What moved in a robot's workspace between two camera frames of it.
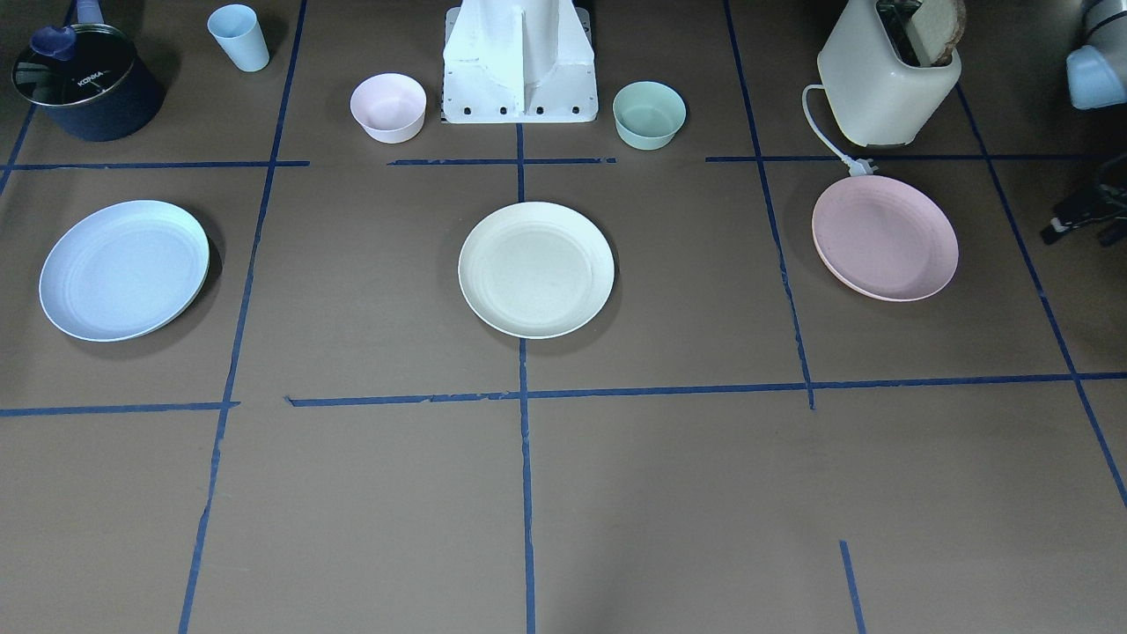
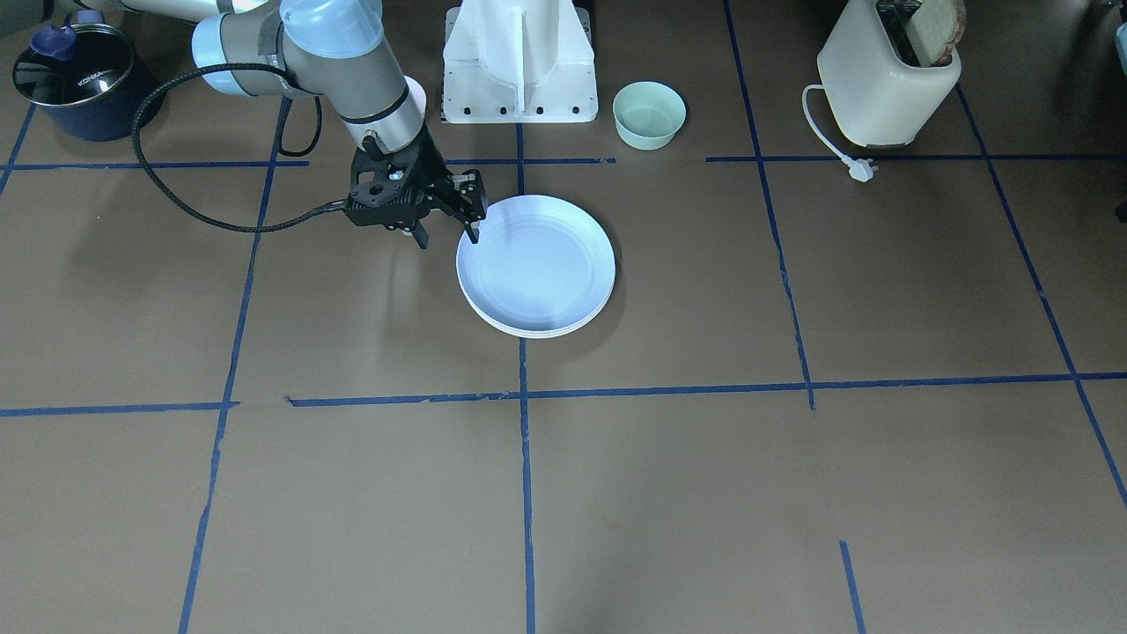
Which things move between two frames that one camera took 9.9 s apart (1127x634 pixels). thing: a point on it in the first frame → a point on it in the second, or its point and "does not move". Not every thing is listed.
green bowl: [648, 114] does not move
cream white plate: [536, 270] does not move
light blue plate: [124, 270] → [541, 267]
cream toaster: [880, 85] does not move
